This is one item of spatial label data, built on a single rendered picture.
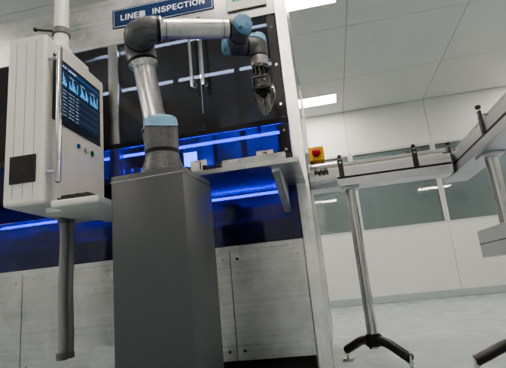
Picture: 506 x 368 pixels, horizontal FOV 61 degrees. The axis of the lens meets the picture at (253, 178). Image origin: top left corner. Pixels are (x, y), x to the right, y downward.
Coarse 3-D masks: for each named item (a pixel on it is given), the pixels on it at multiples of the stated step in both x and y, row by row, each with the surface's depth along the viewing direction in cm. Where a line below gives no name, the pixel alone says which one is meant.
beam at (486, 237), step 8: (504, 224) 165; (480, 232) 192; (488, 232) 183; (496, 232) 174; (504, 232) 166; (480, 240) 194; (488, 240) 184; (496, 240) 175; (504, 240) 167; (488, 248) 186; (496, 248) 176; (504, 248) 168; (488, 256) 187; (496, 256) 185
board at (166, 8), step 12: (168, 0) 244; (180, 0) 243; (192, 0) 241; (204, 0) 240; (120, 12) 248; (132, 12) 247; (144, 12) 245; (156, 12) 244; (168, 12) 242; (180, 12) 241; (192, 12) 239; (120, 24) 246
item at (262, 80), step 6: (258, 66) 178; (264, 66) 180; (258, 72) 180; (264, 72) 179; (252, 78) 178; (258, 78) 177; (264, 78) 176; (252, 84) 176; (258, 84) 176; (264, 84) 175; (270, 84) 181; (258, 90) 178; (264, 90) 180; (270, 90) 181
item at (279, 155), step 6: (258, 156) 175; (264, 156) 174; (270, 156) 174; (276, 156) 173; (282, 156) 173; (222, 162) 177; (228, 162) 177; (234, 162) 176; (240, 162) 176; (246, 162) 175; (252, 162) 175
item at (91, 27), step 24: (120, 0) 251; (144, 0) 248; (216, 0) 239; (0, 24) 263; (24, 24) 260; (48, 24) 257; (72, 24) 253; (96, 24) 250; (288, 24) 247; (0, 48) 259; (72, 48) 250; (96, 48) 247; (264, 120) 218; (120, 144) 230
